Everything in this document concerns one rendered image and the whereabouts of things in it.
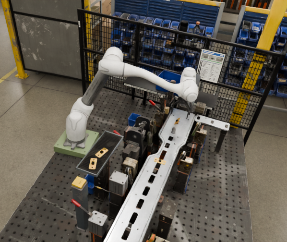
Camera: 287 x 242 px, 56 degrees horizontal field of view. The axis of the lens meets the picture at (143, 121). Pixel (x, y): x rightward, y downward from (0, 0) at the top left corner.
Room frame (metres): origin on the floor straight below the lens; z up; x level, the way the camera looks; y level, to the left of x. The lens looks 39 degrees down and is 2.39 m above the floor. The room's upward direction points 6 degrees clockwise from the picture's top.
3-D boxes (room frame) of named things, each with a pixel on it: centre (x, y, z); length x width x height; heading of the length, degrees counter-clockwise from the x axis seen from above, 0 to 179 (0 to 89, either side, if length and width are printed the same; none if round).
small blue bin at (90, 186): (1.23, 0.34, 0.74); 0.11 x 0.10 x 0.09; 163
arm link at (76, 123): (1.67, 0.55, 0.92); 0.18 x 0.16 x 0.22; 3
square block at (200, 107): (1.97, -0.49, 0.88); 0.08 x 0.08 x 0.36; 73
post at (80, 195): (0.93, 0.32, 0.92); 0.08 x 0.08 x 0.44; 73
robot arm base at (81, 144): (1.64, 0.56, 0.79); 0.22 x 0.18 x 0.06; 2
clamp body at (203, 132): (1.63, -0.46, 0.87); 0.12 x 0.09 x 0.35; 73
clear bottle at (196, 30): (2.39, -0.38, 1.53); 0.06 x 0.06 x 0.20
